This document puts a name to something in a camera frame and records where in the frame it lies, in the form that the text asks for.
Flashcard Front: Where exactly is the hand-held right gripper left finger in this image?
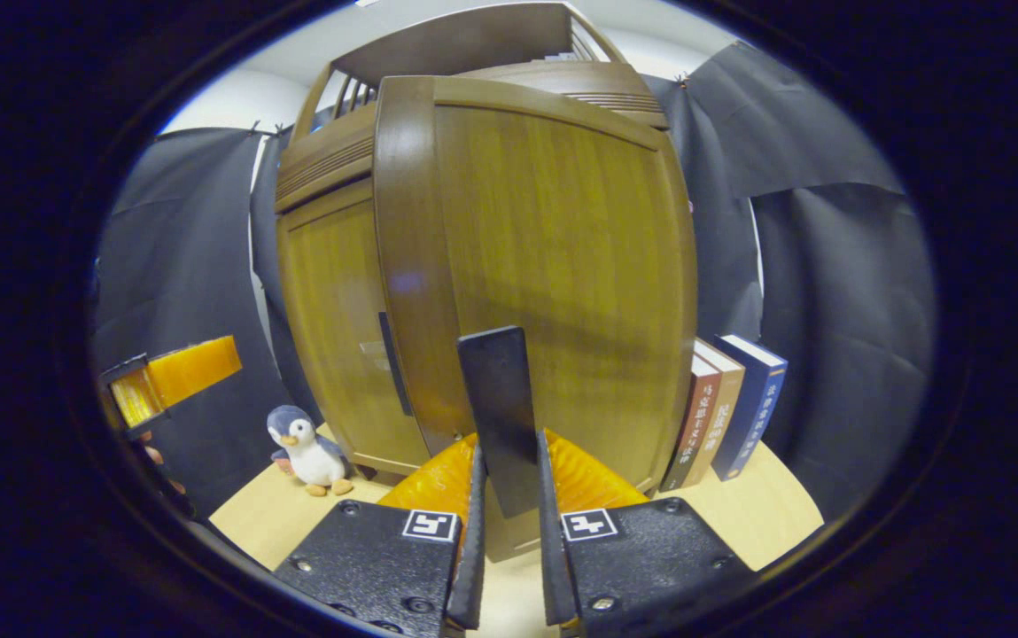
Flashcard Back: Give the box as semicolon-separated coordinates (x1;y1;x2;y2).
271;432;487;638

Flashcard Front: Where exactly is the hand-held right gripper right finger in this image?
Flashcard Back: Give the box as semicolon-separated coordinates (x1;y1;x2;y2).
533;429;756;632

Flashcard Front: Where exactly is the wooden cabinet door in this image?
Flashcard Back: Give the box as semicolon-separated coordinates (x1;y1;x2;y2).
278;182;430;475
373;75;698;564

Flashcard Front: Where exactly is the wooden double-door shoe cabinet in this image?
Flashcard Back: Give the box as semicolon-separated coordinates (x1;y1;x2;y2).
274;2;673;479

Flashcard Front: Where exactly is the penguin plush toy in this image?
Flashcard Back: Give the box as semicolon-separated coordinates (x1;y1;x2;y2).
266;405;354;497

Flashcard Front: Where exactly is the brown book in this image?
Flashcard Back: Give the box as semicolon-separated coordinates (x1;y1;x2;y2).
659;353;722;493

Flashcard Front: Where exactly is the tan book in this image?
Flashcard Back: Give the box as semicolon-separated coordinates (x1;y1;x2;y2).
681;338;746;488

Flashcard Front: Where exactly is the dark blue book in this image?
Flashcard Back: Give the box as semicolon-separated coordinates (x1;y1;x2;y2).
711;333;789;482

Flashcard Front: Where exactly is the black backdrop cloth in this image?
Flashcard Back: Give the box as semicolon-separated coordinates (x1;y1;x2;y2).
92;40;935;524

